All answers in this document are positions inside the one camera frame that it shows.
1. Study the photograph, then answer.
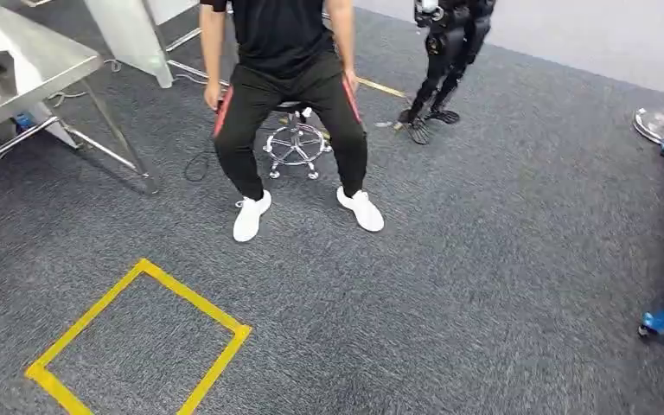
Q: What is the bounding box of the stainless steel table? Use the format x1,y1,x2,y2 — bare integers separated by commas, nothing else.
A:
0,0,160,195

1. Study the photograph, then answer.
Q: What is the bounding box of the steel table frame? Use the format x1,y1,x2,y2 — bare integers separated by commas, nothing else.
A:
162,23,231,89

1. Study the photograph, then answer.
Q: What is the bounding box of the chrome wheeled stool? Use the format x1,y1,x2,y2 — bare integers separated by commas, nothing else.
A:
261,101,334,182

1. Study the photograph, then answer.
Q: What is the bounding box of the person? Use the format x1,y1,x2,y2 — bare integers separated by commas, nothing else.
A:
198,0,386,244

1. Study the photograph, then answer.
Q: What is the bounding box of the black humanoid robot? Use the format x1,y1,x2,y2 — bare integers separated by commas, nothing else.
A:
397,0,497,146

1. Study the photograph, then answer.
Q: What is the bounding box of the yellow floor tape square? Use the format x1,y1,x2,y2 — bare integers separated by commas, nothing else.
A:
23,258,253,415

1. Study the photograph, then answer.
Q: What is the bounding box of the white hanging sheet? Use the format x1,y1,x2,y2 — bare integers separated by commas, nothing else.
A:
83,0,175,91

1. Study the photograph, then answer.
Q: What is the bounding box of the black floor cable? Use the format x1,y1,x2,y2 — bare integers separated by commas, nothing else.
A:
183,149,219,184

